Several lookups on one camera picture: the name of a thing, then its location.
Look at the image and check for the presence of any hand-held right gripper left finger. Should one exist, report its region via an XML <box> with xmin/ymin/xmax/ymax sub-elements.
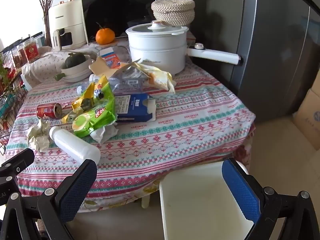
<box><xmin>0</xmin><ymin>159</ymin><xmax>98</xmax><ymax>240</ymax></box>

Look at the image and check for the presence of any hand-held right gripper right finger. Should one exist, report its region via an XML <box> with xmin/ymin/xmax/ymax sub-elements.
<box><xmin>222</xmin><ymin>158</ymin><xmax>320</xmax><ymax>240</ymax></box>

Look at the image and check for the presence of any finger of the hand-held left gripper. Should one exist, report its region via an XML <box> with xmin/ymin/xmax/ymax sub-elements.
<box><xmin>0</xmin><ymin>148</ymin><xmax>35</xmax><ymax>182</ymax></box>

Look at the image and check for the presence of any tissue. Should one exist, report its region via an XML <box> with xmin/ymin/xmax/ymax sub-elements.
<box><xmin>26</xmin><ymin>119</ymin><xmax>52</xmax><ymax>153</ymax></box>

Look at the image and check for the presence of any white plastic bottle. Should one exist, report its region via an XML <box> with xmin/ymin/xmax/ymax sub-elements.
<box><xmin>49</xmin><ymin>126</ymin><xmax>101</xmax><ymax>165</ymax></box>

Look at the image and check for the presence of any white plastic bin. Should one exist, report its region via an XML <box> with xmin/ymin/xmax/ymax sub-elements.
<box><xmin>159</xmin><ymin>162</ymin><xmax>253</xmax><ymax>240</ymax></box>

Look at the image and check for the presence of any red drink can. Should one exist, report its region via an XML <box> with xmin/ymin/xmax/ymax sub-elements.
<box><xmin>36</xmin><ymin>102</ymin><xmax>62</xmax><ymax>119</ymax></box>

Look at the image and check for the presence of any green snack bag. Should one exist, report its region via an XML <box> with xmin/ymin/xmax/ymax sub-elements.
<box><xmin>61</xmin><ymin>75</ymin><xmax>118</xmax><ymax>138</ymax></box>

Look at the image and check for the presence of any blue carton box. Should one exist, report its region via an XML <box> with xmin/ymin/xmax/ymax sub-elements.
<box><xmin>114</xmin><ymin>94</ymin><xmax>157</xmax><ymax>123</ymax></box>

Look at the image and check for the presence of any clear plastic bottle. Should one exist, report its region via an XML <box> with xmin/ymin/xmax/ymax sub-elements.
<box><xmin>76</xmin><ymin>76</ymin><xmax>150</xmax><ymax>95</ymax></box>

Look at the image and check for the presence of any torn brown cardboard piece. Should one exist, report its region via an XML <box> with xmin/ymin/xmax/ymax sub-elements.
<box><xmin>89</xmin><ymin>56</ymin><xmax>143</xmax><ymax>77</ymax></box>

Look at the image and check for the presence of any orange blue small carton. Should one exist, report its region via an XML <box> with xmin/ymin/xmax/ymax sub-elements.
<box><xmin>99</xmin><ymin>48</ymin><xmax>121</xmax><ymax>70</ymax></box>

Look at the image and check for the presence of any yellow snack bag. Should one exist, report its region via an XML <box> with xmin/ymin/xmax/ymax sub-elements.
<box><xmin>135</xmin><ymin>60</ymin><xmax>177</xmax><ymax>94</ymax></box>

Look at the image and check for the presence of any red snack packet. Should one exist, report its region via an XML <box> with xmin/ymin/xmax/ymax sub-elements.
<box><xmin>5</xmin><ymin>67</ymin><xmax>23</xmax><ymax>80</ymax></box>

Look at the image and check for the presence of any green leafy plant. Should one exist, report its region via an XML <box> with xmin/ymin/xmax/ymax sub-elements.
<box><xmin>0</xmin><ymin>55</ymin><xmax>13</xmax><ymax>95</ymax></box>

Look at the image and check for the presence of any patterned striped tablecloth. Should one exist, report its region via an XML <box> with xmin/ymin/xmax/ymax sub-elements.
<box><xmin>4</xmin><ymin>30</ymin><xmax>256</xmax><ymax>207</ymax></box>

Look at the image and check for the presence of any floral cloth cushion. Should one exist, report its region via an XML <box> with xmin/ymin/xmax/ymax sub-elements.
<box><xmin>21</xmin><ymin>47</ymin><xmax>100</xmax><ymax>85</ymax></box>

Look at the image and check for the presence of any brown cardboard box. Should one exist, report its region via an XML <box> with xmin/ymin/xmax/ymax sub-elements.
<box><xmin>292</xmin><ymin>67</ymin><xmax>320</xmax><ymax>150</ymax></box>

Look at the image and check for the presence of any green pumpkin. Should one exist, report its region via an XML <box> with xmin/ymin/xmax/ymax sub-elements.
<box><xmin>61</xmin><ymin>52</ymin><xmax>87</xmax><ymax>69</ymax></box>

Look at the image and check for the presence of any large orange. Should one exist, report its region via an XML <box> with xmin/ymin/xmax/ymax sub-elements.
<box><xmin>95</xmin><ymin>22</ymin><xmax>116</xmax><ymax>45</ymax></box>

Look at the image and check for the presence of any cream air fryer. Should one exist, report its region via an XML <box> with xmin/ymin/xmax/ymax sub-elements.
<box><xmin>47</xmin><ymin>0</ymin><xmax>88</xmax><ymax>51</ymax></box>

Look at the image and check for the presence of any grey refrigerator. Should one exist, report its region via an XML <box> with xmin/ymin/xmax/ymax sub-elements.
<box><xmin>191</xmin><ymin>0</ymin><xmax>320</xmax><ymax>124</ymax></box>

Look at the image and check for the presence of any vase with dry twigs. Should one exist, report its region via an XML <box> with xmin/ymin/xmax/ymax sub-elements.
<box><xmin>32</xmin><ymin>0</ymin><xmax>59</xmax><ymax>47</ymax></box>

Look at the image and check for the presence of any white electric cooking pot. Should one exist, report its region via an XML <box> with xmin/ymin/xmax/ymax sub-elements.
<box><xmin>125</xmin><ymin>20</ymin><xmax>243</xmax><ymax>75</ymax></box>

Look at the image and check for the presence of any microwave oven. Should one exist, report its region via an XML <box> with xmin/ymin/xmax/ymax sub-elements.
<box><xmin>81</xmin><ymin>0</ymin><xmax>192</xmax><ymax>46</ymax></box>

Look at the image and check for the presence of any woven rattan basket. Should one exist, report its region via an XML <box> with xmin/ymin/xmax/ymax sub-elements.
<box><xmin>151</xmin><ymin>0</ymin><xmax>195</xmax><ymax>27</ymax></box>

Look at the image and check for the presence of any black wire rack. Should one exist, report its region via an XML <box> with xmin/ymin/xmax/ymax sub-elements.
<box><xmin>0</xmin><ymin>31</ymin><xmax>44</xmax><ymax>155</ymax></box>

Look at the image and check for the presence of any white dish green handle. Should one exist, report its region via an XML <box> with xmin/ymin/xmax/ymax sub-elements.
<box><xmin>54</xmin><ymin>69</ymin><xmax>95</xmax><ymax>83</ymax></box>

